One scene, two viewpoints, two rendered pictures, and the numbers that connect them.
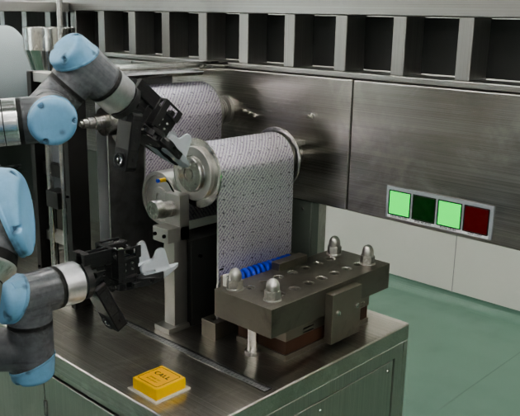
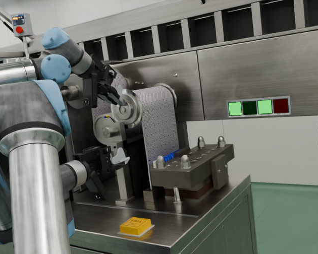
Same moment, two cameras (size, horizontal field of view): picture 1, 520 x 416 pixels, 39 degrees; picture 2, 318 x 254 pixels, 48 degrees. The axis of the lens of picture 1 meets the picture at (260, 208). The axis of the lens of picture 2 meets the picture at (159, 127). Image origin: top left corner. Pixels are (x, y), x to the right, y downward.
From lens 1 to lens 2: 0.38 m
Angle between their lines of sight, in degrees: 11
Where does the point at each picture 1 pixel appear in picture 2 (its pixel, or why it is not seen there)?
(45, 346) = (68, 212)
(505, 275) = (253, 166)
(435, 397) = not seen: hidden behind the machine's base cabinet
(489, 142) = (280, 63)
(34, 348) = not seen: hidden behind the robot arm
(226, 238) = (149, 142)
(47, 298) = (65, 181)
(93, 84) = (69, 55)
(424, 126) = (242, 64)
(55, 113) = (58, 62)
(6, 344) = not seen: hidden behind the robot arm
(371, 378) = (240, 205)
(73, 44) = (55, 32)
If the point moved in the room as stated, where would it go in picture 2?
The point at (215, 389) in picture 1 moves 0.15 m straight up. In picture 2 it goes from (168, 222) to (162, 176)
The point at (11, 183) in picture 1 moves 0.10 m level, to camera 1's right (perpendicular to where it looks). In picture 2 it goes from (54, 84) to (107, 77)
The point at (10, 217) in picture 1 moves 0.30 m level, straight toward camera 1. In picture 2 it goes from (59, 104) to (126, 105)
